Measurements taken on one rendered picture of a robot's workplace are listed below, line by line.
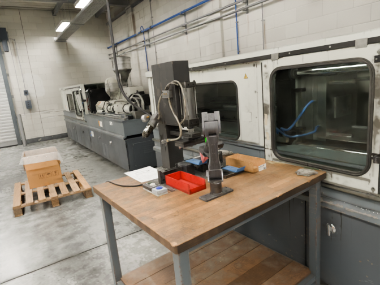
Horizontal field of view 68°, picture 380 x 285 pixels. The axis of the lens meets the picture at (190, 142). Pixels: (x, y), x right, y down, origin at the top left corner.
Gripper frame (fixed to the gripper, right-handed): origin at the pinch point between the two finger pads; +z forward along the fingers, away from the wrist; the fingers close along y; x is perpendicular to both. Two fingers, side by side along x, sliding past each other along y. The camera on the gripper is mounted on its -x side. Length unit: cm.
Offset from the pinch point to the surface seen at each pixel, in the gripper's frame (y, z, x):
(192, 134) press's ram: 14.6, -11.0, 2.0
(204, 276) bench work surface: -42, 67, 5
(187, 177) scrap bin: -3.0, 7.8, 12.2
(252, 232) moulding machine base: -28, 77, -66
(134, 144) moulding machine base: 238, 192, -106
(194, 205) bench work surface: -30.1, -4.3, 31.0
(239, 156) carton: -0.8, 4.4, -36.2
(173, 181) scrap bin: -4.1, 6.2, 23.8
